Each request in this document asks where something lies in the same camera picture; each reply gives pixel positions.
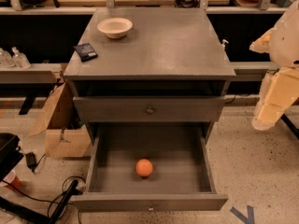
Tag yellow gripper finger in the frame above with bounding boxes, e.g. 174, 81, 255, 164
251, 68, 299, 131
249, 28, 274, 54

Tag orange fruit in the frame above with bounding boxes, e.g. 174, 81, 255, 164
135, 159, 153, 177

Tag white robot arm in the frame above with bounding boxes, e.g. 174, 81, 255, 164
249, 1, 299, 131

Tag grey wooden drawer cabinet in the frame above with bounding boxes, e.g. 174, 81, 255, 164
64, 7, 235, 138

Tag open grey middle drawer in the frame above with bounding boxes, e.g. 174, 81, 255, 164
73, 125, 228, 212

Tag closed grey top drawer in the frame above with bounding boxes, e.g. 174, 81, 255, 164
74, 96, 224, 122

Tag black stand leg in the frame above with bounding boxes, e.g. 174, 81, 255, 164
281, 114, 299, 139

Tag small white pump bottle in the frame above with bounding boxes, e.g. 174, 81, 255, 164
221, 39, 229, 51

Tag white ceramic bowl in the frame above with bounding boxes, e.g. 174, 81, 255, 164
97, 18, 133, 39

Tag dark blue snack packet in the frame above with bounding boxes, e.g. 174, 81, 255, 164
74, 43, 98, 62

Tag brown cardboard box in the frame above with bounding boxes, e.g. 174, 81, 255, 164
29, 83, 93, 158

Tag clear sanitizer bottle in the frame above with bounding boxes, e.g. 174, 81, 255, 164
12, 47, 31, 69
0, 48, 15, 68

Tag black power adapter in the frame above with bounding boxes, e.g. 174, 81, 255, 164
25, 152, 36, 170

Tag red plastic cup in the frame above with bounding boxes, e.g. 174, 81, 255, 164
0, 170, 21, 190

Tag black chair base leg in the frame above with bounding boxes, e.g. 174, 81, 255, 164
0, 179, 79, 224

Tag black floor cable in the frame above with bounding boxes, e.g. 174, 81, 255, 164
1, 153, 87, 224

